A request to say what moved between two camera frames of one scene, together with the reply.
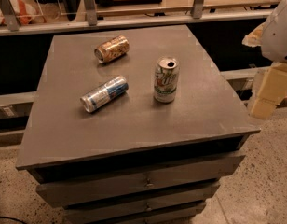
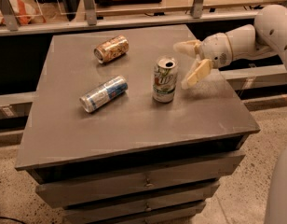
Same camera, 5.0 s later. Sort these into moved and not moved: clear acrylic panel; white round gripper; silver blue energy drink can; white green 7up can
Moved: white round gripper
Not moved: silver blue energy drink can; white green 7up can; clear acrylic panel
